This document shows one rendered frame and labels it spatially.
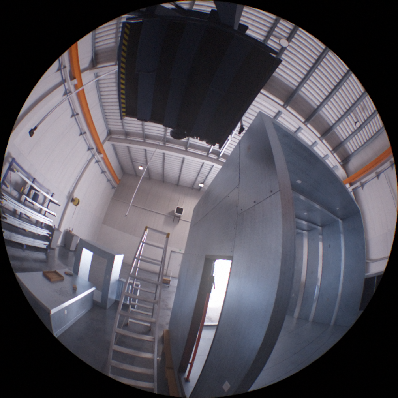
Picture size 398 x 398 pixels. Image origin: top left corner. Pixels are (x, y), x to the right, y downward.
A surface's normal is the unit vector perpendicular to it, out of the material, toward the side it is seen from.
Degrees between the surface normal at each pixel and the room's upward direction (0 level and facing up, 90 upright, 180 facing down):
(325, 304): 90
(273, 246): 90
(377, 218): 90
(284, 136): 180
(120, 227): 90
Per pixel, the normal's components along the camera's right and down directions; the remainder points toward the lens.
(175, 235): 0.25, -0.37
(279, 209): -0.95, -0.27
